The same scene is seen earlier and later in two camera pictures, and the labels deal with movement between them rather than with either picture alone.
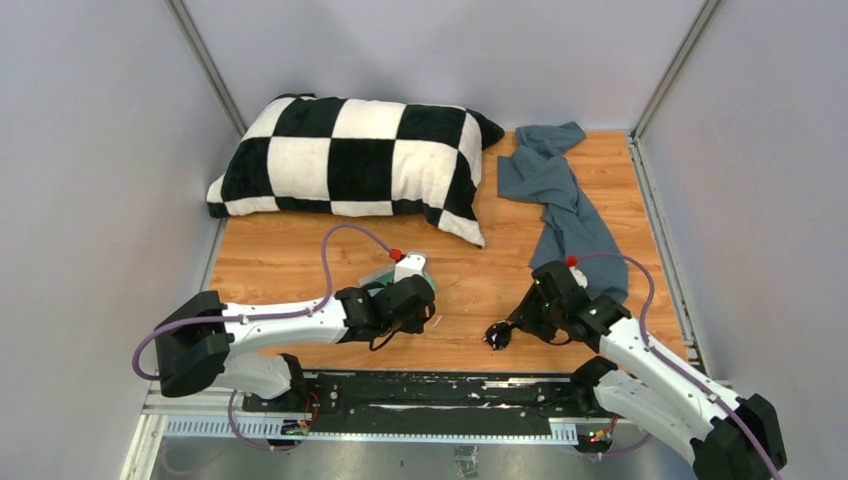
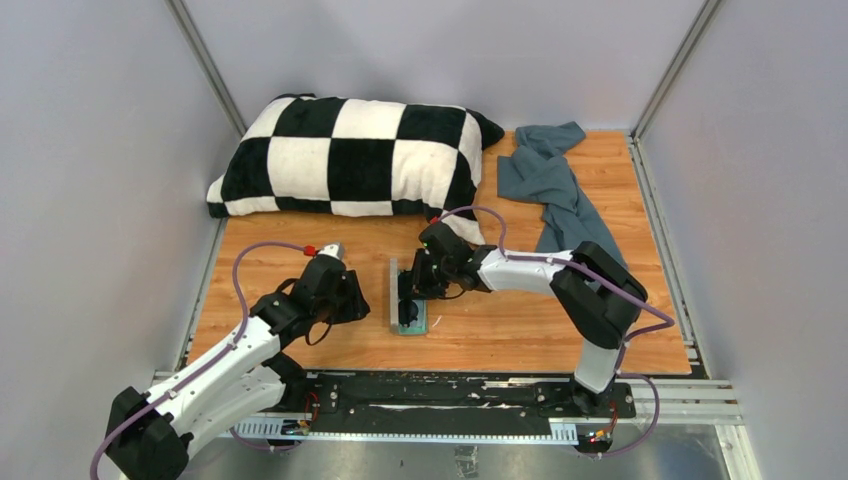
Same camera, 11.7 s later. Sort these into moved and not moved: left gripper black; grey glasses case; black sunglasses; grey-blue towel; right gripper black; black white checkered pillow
Moved: right gripper black; left gripper black; black sunglasses; grey glasses case
Not moved: black white checkered pillow; grey-blue towel
